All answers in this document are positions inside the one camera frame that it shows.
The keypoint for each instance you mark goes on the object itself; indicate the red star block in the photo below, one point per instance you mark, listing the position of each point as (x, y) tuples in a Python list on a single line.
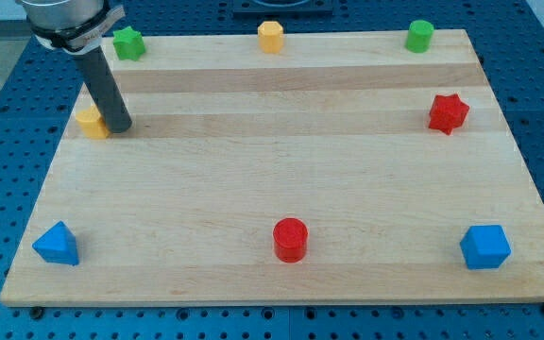
[(447, 113)]

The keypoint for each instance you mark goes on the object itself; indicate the green star block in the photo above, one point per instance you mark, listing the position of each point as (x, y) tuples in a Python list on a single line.
[(128, 43)]

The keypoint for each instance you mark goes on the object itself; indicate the blue triangle block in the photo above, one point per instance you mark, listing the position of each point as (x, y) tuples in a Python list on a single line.
[(58, 245)]

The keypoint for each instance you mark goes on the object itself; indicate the red cylinder block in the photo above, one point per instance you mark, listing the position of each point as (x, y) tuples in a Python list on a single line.
[(290, 236)]

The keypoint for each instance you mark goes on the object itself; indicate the green cylinder block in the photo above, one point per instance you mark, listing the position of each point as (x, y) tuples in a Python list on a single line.
[(419, 36)]

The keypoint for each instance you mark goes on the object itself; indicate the yellow hexagon block top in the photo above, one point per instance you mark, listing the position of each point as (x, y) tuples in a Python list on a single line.
[(271, 37)]

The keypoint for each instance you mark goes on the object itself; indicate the yellow block left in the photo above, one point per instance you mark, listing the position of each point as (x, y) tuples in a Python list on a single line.
[(92, 123)]

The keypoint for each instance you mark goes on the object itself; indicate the blue cube block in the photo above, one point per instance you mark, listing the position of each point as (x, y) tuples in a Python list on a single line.
[(485, 247)]

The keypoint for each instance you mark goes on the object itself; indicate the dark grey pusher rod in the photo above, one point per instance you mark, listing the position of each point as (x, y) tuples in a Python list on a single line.
[(103, 89)]

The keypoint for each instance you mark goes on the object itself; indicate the wooden board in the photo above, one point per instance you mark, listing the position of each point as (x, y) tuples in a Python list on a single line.
[(227, 140)]

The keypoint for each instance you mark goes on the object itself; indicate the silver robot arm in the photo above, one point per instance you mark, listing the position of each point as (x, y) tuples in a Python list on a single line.
[(75, 26)]

